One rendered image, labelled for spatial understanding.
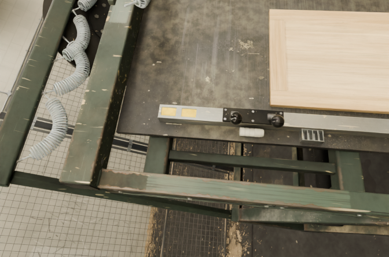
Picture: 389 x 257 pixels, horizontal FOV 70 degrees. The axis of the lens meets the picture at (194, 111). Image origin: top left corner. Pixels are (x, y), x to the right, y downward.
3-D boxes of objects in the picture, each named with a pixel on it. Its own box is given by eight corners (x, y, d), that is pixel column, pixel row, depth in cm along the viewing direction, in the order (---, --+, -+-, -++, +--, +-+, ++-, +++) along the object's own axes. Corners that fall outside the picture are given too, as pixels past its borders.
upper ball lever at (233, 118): (239, 120, 93) (242, 126, 80) (228, 119, 93) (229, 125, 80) (240, 109, 93) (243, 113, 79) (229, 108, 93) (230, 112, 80)
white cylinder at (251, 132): (238, 136, 94) (262, 138, 93) (239, 133, 91) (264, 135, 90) (239, 128, 95) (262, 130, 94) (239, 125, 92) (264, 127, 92)
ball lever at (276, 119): (276, 123, 92) (285, 129, 79) (264, 121, 92) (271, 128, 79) (277, 111, 91) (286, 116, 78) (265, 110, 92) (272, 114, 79)
